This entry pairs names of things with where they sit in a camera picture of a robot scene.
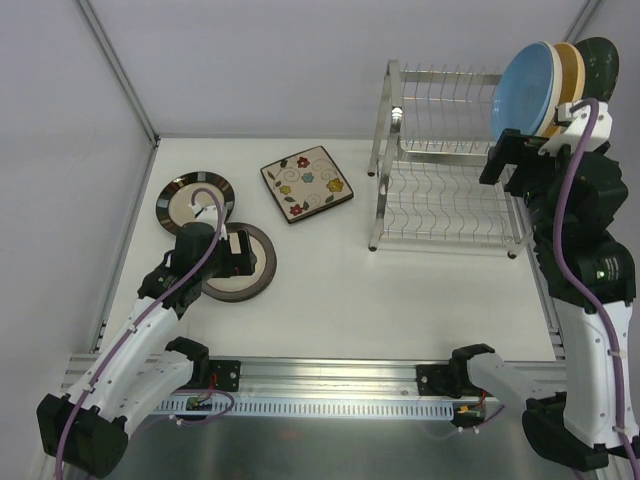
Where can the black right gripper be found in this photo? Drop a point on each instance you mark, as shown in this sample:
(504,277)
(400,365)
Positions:
(507,156)

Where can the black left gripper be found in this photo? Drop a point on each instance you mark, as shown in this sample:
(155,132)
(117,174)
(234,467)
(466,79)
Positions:
(242,253)

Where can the brown rimmed cream plate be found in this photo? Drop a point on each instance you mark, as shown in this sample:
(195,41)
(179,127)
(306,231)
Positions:
(242,288)

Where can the blue bear plate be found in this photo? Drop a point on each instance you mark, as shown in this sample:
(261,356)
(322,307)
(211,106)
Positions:
(524,91)

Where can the cream bear plate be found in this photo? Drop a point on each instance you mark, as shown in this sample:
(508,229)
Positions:
(555,90)

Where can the striped rim round plate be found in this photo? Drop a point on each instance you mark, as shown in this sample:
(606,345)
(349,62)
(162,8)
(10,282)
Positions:
(183,198)

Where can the yellow bear plate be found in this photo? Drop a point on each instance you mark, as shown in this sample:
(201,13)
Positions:
(573,80)

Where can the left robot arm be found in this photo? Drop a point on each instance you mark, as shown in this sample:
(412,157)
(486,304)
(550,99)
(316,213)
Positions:
(89,426)

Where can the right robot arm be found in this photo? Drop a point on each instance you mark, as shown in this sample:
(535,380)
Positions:
(591,282)

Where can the metal dish rack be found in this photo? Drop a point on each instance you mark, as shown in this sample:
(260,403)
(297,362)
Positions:
(431,142)

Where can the square floral plate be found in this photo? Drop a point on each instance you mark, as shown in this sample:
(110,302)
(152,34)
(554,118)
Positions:
(306,183)

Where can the dark green floral plate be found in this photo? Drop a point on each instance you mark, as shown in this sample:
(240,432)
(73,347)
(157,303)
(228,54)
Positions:
(601,60)

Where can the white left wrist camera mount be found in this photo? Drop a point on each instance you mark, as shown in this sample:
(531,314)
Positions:
(211,215)

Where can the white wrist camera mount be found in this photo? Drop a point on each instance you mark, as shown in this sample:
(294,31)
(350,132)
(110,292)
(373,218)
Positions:
(211,215)
(573,117)

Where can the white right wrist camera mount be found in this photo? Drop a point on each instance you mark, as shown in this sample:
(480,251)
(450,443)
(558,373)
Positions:
(573,117)

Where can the aluminium mounting rail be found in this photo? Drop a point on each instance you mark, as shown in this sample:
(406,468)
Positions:
(338,379)

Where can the white slotted cable duct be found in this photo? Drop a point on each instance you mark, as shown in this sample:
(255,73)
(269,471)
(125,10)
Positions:
(404,409)

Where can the aluminium frame post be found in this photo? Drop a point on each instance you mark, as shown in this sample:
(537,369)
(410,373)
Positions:
(101,37)

